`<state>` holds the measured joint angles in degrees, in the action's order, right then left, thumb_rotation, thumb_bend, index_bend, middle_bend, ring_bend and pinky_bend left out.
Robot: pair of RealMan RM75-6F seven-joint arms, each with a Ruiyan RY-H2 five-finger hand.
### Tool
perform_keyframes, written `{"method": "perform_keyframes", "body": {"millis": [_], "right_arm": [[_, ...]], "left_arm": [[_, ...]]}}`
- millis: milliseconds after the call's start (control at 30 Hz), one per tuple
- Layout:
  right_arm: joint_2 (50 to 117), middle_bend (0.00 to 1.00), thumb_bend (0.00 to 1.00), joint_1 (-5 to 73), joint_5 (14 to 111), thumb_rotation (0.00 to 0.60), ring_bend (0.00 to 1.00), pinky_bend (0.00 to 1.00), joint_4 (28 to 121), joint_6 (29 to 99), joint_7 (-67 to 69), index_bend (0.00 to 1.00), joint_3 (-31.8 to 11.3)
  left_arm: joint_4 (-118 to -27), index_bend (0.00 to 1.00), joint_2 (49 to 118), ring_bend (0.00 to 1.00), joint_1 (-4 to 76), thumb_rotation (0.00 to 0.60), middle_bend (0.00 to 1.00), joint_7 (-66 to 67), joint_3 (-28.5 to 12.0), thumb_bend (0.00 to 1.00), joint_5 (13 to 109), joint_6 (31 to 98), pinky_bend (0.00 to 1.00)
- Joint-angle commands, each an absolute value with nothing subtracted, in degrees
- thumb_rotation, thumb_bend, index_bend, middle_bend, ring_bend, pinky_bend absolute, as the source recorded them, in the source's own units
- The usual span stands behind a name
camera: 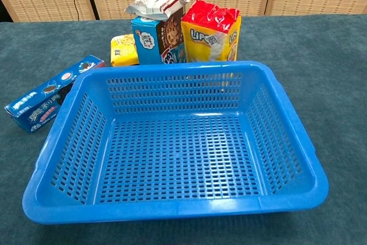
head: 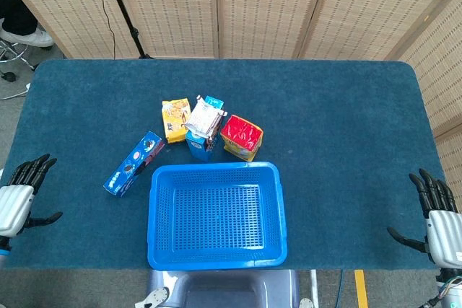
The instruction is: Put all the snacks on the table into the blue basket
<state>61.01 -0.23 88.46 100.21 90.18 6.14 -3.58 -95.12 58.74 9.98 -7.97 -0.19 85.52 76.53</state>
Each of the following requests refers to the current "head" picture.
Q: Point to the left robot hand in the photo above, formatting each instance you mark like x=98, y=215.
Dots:
x=16, y=207

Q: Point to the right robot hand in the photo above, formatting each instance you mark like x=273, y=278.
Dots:
x=445, y=236

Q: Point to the long dark blue Oreo box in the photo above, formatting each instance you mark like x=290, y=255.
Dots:
x=133, y=165

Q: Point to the yellow cracker packet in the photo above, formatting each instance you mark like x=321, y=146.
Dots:
x=175, y=124

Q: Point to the blue chocolate chip cookie box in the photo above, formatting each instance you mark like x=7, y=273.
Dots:
x=198, y=147

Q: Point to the white and red cookie packet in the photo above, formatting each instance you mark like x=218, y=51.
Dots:
x=202, y=120

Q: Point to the yellow Lipo bag red top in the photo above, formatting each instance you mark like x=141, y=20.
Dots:
x=240, y=133

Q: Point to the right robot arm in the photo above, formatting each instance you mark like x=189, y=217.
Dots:
x=451, y=290

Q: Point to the blue plastic mesh basket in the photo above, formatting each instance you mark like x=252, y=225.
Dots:
x=216, y=254

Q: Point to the yellow floor tape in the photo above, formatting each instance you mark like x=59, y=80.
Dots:
x=361, y=290

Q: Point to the chrome stool base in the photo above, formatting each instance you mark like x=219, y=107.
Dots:
x=14, y=56

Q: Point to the dark blue table carpet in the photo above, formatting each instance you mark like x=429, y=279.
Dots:
x=325, y=124

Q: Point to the white shoe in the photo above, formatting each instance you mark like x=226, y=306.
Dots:
x=29, y=38

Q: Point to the black trouser leg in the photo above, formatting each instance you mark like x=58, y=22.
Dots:
x=14, y=12

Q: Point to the black tripod stand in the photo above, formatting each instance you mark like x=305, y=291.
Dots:
x=124, y=12

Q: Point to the grey-blue robot torso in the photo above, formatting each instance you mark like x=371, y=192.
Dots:
x=223, y=290

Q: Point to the bamboo folding screen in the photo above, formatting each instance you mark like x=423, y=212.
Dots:
x=252, y=8

